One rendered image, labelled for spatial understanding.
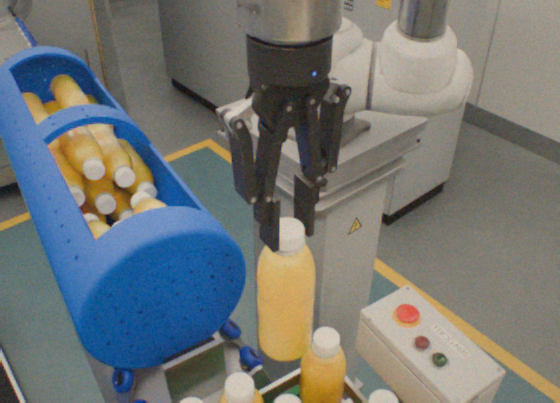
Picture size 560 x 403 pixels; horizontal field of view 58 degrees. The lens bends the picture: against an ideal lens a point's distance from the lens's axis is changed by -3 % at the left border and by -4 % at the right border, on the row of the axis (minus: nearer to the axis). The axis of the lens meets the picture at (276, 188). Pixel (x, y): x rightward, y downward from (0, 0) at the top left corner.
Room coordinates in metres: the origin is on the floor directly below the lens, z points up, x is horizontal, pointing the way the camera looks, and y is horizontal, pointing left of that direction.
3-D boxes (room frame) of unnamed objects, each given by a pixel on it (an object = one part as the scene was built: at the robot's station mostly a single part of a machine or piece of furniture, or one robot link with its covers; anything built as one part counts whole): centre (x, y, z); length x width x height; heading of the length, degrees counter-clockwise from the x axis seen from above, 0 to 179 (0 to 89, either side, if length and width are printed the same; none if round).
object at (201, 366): (0.49, 0.13, 0.99); 0.10 x 0.02 x 0.12; 123
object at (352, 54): (1.12, -0.12, 1.24); 0.18 x 0.16 x 0.22; 79
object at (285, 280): (0.44, -0.01, 1.23); 0.07 x 0.07 x 0.19
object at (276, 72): (0.44, -0.01, 1.52); 0.08 x 0.07 x 0.09; 123
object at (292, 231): (0.44, -0.01, 1.33); 0.04 x 0.04 x 0.02
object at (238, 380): (0.40, 0.05, 1.09); 0.04 x 0.04 x 0.02
